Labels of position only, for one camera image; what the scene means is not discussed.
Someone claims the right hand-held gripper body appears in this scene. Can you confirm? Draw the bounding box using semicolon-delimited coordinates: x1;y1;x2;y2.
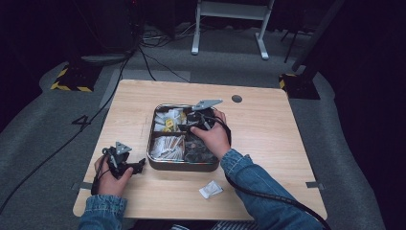
186;98;224;131

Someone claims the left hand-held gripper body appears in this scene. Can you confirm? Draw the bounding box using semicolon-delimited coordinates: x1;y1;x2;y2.
101;141;133;180

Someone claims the square metal compartment tray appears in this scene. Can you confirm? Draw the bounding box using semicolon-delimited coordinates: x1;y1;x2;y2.
146;103;223;173

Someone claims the single white packet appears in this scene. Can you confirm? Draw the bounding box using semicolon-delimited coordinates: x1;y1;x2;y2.
198;179;224;200

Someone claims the person's left hand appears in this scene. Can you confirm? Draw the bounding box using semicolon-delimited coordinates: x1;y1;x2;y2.
94;156;135;197

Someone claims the person's right hand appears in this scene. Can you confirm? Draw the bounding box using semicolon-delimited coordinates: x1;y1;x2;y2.
190;109;232;162

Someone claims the pile of white yellow packets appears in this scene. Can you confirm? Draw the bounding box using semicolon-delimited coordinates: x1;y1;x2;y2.
153;107;188;134

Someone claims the pile of dark packets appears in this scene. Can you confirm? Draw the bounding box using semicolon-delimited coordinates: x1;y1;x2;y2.
184;133;220;163

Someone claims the pile of white brown sachets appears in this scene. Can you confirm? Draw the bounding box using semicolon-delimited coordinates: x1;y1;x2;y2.
149;134;187;162

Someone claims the grey tape tab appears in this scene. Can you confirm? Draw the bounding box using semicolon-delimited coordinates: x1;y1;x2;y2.
304;180;326;191
71;181;92;192

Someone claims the black yellow striped stand base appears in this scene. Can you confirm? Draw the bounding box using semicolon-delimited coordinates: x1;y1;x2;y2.
278;73;322;101
49;61;103;94

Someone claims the flat grey stand base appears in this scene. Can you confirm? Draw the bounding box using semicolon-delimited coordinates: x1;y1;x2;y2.
80;52;130;67

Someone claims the person's striped clothing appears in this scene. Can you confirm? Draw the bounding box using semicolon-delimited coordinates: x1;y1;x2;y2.
169;219;259;230

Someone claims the dark cabinet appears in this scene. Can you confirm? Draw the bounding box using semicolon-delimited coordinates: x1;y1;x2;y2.
94;0;137;55

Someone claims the dark slanted metal pole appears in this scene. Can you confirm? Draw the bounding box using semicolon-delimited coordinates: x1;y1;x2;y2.
290;0;347;73

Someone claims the left hand-held gripper black cable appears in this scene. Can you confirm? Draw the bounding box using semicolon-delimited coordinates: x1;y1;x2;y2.
90;152;113;196

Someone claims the hand-held gripper black cable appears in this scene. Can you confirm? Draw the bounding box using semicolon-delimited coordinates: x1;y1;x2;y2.
90;152;113;196
198;114;333;230

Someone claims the thin black floor cable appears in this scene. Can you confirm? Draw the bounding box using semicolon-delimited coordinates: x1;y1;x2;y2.
137;46;192;84

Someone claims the long black floor cable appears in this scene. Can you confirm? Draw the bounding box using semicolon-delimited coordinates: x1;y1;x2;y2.
0;47;137;215

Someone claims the tangle of floor cables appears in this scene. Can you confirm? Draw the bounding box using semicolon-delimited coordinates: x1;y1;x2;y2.
139;22;205;50

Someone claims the right hand-held gripper black cable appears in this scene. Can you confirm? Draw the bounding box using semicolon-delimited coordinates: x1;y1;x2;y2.
198;114;333;230

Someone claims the white metal stand frame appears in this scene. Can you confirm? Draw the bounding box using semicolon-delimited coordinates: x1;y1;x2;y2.
191;0;276;61

